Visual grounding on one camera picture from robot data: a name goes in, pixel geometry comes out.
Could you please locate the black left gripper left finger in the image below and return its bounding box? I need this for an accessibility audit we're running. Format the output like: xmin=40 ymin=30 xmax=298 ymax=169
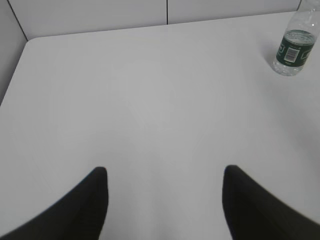
xmin=1 ymin=166 xmax=109 ymax=240

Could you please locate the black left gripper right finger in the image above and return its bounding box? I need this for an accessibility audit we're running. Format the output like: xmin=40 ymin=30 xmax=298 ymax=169
xmin=222 ymin=165 xmax=320 ymax=240

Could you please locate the clear cestbon water bottle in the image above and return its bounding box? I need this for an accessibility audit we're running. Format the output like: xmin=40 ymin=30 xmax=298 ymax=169
xmin=273 ymin=0 xmax=320 ymax=77

